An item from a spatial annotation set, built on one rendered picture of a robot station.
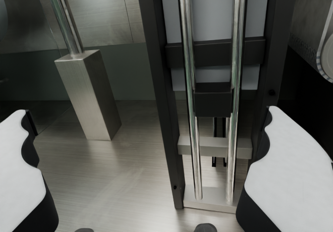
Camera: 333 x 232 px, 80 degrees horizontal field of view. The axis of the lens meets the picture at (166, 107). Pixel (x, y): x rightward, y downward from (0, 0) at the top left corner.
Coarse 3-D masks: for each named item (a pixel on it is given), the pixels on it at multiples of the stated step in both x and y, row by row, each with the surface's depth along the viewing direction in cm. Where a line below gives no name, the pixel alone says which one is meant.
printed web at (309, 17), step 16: (304, 0) 39; (320, 0) 33; (304, 16) 38; (320, 16) 32; (304, 32) 38; (320, 32) 32; (304, 48) 38; (320, 48) 33; (320, 64) 34; (224, 128) 54
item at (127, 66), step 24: (96, 48) 78; (120, 48) 76; (144, 48) 74; (288, 48) 63; (120, 72) 81; (144, 72) 79; (288, 72) 67; (120, 96) 87; (144, 96) 85; (288, 96) 71
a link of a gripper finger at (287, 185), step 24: (264, 120) 11; (288, 120) 10; (264, 144) 9; (288, 144) 8; (312, 144) 8; (264, 168) 7; (288, 168) 7; (312, 168) 7; (264, 192) 6; (288, 192) 6; (312, 192) 6; (240, 216) 7; (264, 216) 6; (288, 216) 6; (312, 216) 6
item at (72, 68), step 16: (64, 0) 48; (64, 16) 49; (64, 32) 51; (80, 48) 54; (64, 64) 53; (80, 64) 52; (96, 64) 56; (64, 80) 56; (80, 80) 54; (96, 80) 56; (80, 96) 57; (96, 96) 56; (112, 96) 65; (80, 112) 60; (96, 112) 59; (112, 112) 65; (96, 128) 63; (112, 128) 65
